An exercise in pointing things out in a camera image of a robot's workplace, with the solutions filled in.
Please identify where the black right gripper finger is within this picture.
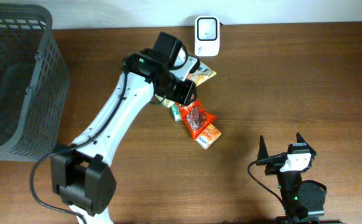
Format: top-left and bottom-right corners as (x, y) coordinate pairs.
(296, 133), (306, 143)
(257, 135), (269, 159)

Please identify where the beige wet wipes pack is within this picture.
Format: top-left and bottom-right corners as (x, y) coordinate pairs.
(155, 63), (217, 108)

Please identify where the teal tissue pack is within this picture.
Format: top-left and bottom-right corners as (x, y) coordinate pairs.
(170, 103), (182, 122)

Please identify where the red snack bag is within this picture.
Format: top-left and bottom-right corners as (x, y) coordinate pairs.
(176, 99), (217, 139)

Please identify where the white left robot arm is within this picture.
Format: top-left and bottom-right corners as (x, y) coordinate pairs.
(50, 32), (200, 223)

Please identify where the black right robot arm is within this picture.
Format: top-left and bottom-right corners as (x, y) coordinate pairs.
(255, 133), (327, 223)

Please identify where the white barcode scanner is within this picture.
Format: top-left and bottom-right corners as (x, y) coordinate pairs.
(194, 16), (220, 57)

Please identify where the orange tissue pack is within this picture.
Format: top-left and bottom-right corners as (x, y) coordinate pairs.
(195, 124), (221, 149)

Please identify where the grey plastic mesh basket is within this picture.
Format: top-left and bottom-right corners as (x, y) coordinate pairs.
(0, 3), (70, 161)

